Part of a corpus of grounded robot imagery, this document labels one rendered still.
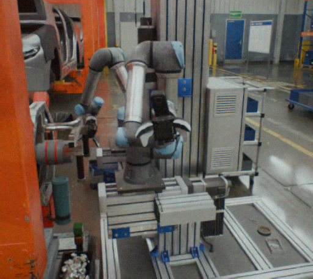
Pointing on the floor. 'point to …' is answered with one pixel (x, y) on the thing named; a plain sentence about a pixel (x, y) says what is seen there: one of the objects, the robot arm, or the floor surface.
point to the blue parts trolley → (301, 99)
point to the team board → (260, 39)
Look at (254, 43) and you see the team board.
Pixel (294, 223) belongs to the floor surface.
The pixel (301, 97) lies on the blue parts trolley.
